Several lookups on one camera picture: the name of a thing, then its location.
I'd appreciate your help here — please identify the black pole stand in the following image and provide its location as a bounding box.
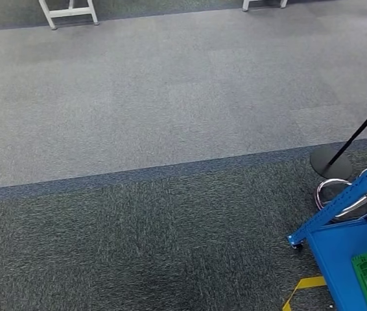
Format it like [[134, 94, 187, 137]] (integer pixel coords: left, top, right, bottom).
[[310, 90, 367, 180]]

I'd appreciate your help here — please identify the white table frame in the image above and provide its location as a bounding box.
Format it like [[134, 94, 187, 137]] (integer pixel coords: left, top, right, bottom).
[[39, 0, 100, 31], [242, 0, 288, 12]]

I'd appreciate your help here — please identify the blue metal shelf rack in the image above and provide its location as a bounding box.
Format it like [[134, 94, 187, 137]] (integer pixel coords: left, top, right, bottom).
[[287, 150, 367, 311]]

